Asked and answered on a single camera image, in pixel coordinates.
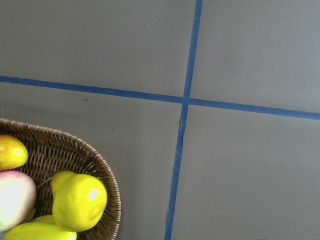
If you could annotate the orange yellow mango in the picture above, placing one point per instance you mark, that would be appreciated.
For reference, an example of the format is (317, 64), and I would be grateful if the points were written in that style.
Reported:
(13, 153)

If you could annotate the brown wicker basket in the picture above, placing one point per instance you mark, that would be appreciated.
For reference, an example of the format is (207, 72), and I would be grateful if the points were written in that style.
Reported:
(51, 150)

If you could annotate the pale pink peach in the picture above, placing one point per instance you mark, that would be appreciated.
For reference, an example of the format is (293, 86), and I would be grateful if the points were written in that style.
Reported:
(17, 198)

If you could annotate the yellow lemon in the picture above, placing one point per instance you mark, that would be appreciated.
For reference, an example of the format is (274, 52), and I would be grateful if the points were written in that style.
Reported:
(79, 200)

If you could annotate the yellow starfruit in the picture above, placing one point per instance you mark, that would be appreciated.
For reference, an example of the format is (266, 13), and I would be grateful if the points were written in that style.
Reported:
(41, 228)

